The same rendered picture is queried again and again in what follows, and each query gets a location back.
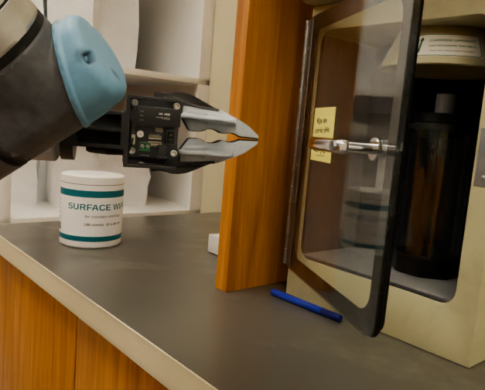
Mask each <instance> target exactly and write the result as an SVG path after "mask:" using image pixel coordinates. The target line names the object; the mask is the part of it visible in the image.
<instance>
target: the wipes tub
mask: <svg viewBox="0 0 485 390"><path fill-rule="evenodd" d="M124 185H125V176H124V175H122V174H120V173H112V172H105V171H94V170H68V171H63V172H62V173H61V185H60V229H59V236H60V239H59V241H60V242H61V243H62V244H63V245H66V246H70V247H74V248H110V247H113V246H115V245H118V244H119V243H120V242H121V228H122V214H123V202H124Z"/></svg>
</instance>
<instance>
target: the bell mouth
mask: <svg viewBox="0 0 485 390"><path fill-rule="evenodd" d="M415 77H419V78H428V79H441V80H485V28H480V27H474V26H422V27H421V32H420V38H419V45H418V56H417V63H416V69H415Z"/></svg>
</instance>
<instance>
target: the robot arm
mask: <svg viewBox="0 0 485 390"><path fill-rule="evenodd" d="M126 90H127V84H126V78H125V74H124V71H123V70H122V67H121V64H120V63H119V61H118V59H117V57H116V56H115V54H114V52H113V50H112V49H111V48H110V46H109V45H108V43H107V42H106V40H105V39H104V37H103V36H102V35H101V34H100V33H99V32H98V31H97V30H96V29H95V28H94V27H92V26H91V24H90V23H89V22H88V21H87V20H86V19H84V18H82V17H80V16H78V15H69V16H67V17H66V18H64V19H62V20H59V19H57V20H55V21H54V22H53V24H51V23H50V21H49V20H48V19H47V18H46V17H45V16H44V14H42V13H41V11H40V10H38V8H37V7H36V6H35V4H34V3H33V2H32V1H31V0H0V180H1V179H3V178H5V177H6V176H7V175H9V174H11V173H13V172H14V171H16V170H17V169H19V168H20V167H22V166H24V165H25V164H26V163H27V162H28V161H30V160H45V161H56V160H57V159H58V158H59V156H60V158H61V159H72V160H75V157H76V152H77V146H83V147H86V150H87V151H88V152H93V153H100V154H105V155H122V162H123V167H135V168H148V169H150V170H151V171H163V172H167V173H171V174H182V173H188V172H191V171H194V170H195V169H199V168H201V167H203V166H206V165H209V164H214V163H219V162H222V161H224V160H227V159H231V158H234V157H236V156H239V155H241V154H243V153H245V152H247V151H248V150H250V149H251V148H253V147H254V146H256V145H257V144H258V140H253V139H258V135H257V134H256V133H255V132H254V131H253V130H252V129H251V128H250V127H249V126H248V125H246V124H245V123H243V122H242V121H240V120H239V119H237V118H235V117H233V116H231V115H229V114H228V113H226V112H224V111H221V110H220V109H217V108H214V107H212V106H211V105H209V104H207V103H206V102H204V101H201V100H200V99H199V98H197V97H195V96H193V95H191V94H187V93H182V92H171V93H162V92H159V91H156V92H155V97H149V96H141V95H132V94H127V96H126V97H125V110H124V111H122V112H120V111H110V110H111V109H112V108H113V107H114V106H115V105H116V104H118V103H119V102H120V101H122V99H123V98H124V96H125V94H126ZM181 119H182V121H183V123H184V125H185V126H186V129H187V130H189V131H192V132H202V131H205V130H207V129H213V130H214V131H215V132H218V133H221V134H227V133H231V134H233V135H236V136H237V137H241V138H246V139H237V140H234V141H230V142H227V141H224V140H217V141H214V142H205V141H204V140H202V139H198V138H187V139H186V140H185V141H184V143H183V144H182V145H181V146H180V147H179V149H178V148H177V144H178V132H179V127H180V121H181ZM140 162H142V163H140Z"/></svg>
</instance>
